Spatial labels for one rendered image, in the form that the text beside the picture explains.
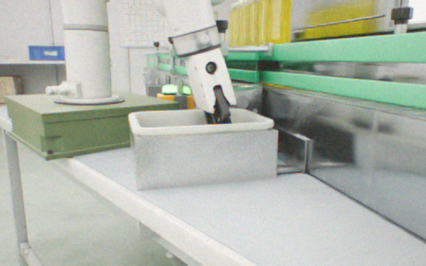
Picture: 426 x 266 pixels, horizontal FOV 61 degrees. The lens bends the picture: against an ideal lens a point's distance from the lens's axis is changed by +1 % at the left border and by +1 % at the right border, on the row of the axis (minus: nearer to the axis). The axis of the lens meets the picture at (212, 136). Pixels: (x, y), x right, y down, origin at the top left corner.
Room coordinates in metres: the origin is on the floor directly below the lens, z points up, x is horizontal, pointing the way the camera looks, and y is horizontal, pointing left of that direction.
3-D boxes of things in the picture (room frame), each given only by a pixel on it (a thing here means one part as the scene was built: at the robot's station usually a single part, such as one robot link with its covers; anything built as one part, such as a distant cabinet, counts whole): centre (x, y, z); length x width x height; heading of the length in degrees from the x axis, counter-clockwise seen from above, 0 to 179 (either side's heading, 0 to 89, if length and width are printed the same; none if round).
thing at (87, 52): (0.82, 0.29, 0.92); 0.16 x 0.13 x 0.15; 141
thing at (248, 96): (0.75, -0.06, 0.85); 0.09 x 0.04 x 0.07; 105
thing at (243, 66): (1.63, 0.13, 0.93); 1.75 x 0.01 x 0.08; 15
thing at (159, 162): (0.61, 0.00, 0.79); 0.27 x 0.17 x 0.08; 105
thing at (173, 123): (0.60, 0.03, 0.80); 0.22 x 0.17 x 0.09; 105
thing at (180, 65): (1.61, 0.21, 0.93); 1.75 x 0.01 x 0.08; 15
